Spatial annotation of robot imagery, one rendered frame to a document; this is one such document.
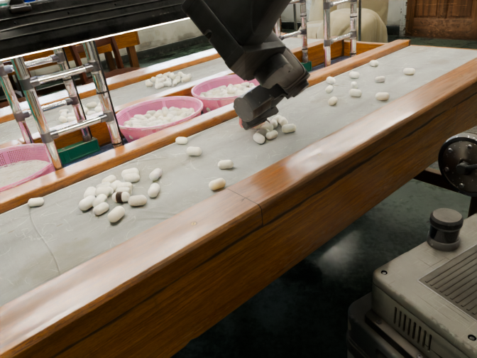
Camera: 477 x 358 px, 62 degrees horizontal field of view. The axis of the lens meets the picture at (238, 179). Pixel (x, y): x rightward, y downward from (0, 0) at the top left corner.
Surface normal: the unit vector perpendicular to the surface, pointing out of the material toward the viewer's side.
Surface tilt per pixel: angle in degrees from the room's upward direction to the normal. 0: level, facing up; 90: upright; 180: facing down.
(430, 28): 90
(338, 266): 0
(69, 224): 0
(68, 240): 0
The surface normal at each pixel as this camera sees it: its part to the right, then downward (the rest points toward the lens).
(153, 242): -0.12, -0.87
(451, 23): -0.77, 0.39
